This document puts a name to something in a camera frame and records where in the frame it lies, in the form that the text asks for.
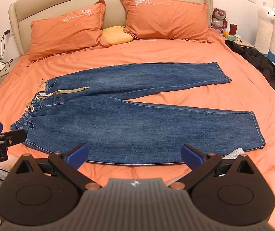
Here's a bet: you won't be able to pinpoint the right orange pillow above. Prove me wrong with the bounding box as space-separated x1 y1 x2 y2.
121 0 210 43

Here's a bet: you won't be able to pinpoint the black charger cable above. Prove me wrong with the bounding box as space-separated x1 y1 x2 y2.
0 34 14 74

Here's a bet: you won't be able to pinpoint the orange fruit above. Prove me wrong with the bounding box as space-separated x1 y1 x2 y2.
223 31 229 37

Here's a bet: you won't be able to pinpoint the right bedside table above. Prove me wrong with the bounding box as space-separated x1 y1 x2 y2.
232 35 254 48

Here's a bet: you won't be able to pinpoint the dark red cup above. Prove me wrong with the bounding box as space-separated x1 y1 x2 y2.
229 23 238 36

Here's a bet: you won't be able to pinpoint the black jacket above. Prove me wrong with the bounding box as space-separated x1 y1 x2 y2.
225 40 275 91

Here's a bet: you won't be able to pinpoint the grey cloth near bed edge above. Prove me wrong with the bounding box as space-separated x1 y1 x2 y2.
223 148 245 160

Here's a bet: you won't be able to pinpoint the left orange pillow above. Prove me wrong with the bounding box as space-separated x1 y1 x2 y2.
29 0 110 62

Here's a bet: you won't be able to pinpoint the small yellow cushion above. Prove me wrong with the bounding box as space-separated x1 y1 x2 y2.
102 26 133 45

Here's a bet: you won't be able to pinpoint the green box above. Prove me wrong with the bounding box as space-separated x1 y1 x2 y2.
226 35 237 41

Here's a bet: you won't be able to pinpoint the bedside table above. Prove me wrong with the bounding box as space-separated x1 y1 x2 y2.
0 57 19 85
232 35 254 48

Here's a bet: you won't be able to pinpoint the left bedside table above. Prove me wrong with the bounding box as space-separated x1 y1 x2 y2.
0 57 19 85

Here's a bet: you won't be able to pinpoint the blue denim jeans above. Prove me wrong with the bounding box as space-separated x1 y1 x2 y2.
10 62 265 165

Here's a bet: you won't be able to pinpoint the pink bear plush toy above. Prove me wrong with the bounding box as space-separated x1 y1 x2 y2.
211 8 227 34

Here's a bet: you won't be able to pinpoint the orange pillow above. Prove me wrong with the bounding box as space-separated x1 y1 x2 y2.
121 0 210 43
29 0 110 62

